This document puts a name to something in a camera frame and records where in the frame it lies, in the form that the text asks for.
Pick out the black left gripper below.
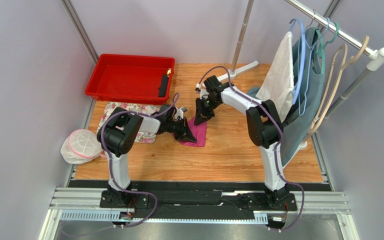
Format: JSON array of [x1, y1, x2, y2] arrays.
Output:
[[166, 117, 197, 143]]

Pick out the magenta paper napkin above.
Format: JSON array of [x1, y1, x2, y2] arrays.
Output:
[[180, 117, 208, 147]]

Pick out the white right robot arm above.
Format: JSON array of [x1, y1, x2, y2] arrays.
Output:
[[194, 75, 289, 209]]

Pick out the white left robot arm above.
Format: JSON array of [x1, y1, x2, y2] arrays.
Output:
[[97, 103, 197, 208]]

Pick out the floral cloth mat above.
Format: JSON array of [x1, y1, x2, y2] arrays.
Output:
[[96, 101, 160, 144]]

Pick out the black object in tray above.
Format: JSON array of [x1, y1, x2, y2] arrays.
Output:
[[158, 68, 172, 98]]

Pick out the red plastic tray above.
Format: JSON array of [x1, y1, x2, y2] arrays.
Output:
[[84, 53, 175, 105]]

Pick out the white towel on hanger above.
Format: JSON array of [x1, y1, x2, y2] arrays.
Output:
[[256, 31, 295, 121]]

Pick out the blue clothes hanger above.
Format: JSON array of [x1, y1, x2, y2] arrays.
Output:
[[289, 18, 325, 117]]

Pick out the white mesh laundry bag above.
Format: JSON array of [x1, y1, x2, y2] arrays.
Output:
[[60, 129, 103, 165]]

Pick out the teal garment on hanger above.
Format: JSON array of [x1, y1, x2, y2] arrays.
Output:
[[247, 27, 325, 167]]

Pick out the beige clothes hanger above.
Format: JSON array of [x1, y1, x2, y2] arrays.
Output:
[[304, 43, 349, 141], [311, 35, 370, 134]]

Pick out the green clothes hanger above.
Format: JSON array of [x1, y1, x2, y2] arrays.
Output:
[[315, 22, 339, 72]]

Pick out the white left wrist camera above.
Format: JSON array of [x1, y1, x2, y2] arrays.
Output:
[[173, 106, 188, 120]]

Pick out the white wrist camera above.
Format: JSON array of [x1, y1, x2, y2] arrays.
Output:
[[173, 106, 188, 120], [195, 83, 209, 99]]

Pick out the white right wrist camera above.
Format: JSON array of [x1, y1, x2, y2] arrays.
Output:
[[195, 83, 209, 99]]

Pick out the black table edge rail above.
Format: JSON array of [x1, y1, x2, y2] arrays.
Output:
[[45, 179, 353, 225]]

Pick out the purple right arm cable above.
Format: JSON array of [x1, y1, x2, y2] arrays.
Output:
[[196, 65, 306, 233]]

